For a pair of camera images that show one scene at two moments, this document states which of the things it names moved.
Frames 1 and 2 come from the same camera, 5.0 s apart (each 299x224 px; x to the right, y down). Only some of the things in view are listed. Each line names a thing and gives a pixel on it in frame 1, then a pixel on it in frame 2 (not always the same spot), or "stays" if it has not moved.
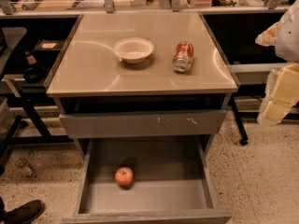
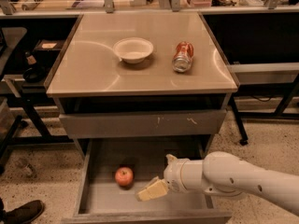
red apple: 124,176 stays
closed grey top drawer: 140,123 stays
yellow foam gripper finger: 267,37 → 183,175
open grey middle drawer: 174,181 stays
